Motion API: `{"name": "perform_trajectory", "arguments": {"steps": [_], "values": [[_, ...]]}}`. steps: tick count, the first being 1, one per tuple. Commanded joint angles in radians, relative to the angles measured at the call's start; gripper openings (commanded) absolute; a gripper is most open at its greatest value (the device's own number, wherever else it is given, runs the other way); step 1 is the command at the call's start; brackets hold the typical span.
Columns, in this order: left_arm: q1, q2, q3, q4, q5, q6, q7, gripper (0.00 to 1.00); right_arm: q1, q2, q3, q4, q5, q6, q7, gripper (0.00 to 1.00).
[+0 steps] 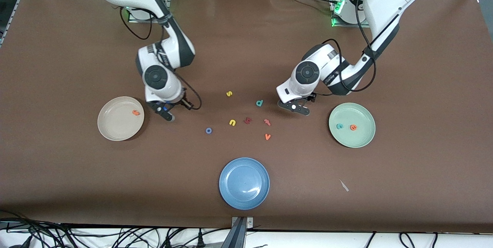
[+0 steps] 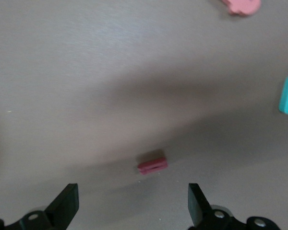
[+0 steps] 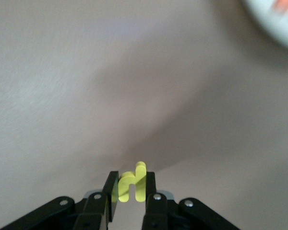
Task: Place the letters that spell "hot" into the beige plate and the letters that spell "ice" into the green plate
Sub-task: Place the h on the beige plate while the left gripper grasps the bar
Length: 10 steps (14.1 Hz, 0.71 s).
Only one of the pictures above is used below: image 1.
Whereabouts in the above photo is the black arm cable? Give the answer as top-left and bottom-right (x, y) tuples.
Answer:
(308, 0), (424, 96)
(119, 5), (203, 111)

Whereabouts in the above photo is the brown table cover sheet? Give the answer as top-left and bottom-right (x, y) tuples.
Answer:
(0, 0), (493, 234)

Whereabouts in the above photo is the blue round plate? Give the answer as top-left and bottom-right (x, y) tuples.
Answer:
(219, 158), (270, 210)

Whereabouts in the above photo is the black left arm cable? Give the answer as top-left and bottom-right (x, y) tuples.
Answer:
(308, 0), (424, 96)

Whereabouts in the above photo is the silver camera mount bracket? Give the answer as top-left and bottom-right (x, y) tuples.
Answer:
(231, 216), (254, 228)

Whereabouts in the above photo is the beige round plate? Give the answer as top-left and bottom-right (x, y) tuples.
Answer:
(97, 96), (145, 141)

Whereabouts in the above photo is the dark metal camera pole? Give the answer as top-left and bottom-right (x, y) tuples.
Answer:
(220, 217), (248, 248)

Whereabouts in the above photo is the light green round plate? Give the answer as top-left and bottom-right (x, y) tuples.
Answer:
(329, 102), (376, 148)

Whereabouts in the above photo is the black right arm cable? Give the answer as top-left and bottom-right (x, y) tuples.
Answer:
(119, 5), (203, 111)

